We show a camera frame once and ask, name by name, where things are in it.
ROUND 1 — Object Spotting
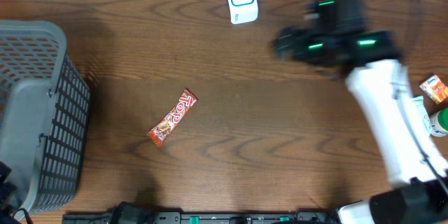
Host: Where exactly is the orange Kleenex tissue pack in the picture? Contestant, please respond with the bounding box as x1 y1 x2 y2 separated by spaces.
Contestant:
419 75 447 104

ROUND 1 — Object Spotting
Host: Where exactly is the teal wet wipes pack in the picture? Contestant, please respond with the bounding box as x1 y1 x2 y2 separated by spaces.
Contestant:
412 96 432 135

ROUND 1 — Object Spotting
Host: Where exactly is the red Top chocolate bar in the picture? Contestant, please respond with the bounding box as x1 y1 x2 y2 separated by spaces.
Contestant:
147 88 198 147

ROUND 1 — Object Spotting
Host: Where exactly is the green lid jar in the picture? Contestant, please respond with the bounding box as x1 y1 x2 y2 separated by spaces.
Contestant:
430 108 448 137

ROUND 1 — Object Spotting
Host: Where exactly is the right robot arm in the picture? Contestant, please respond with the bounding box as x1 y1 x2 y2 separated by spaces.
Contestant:
272 0 447 223

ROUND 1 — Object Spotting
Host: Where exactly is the grey plastic basket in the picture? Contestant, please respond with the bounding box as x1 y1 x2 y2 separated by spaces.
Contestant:
1 20 90 214

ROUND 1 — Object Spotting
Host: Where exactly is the black mounting rail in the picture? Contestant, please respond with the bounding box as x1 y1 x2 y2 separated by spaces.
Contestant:
62 211 338 224

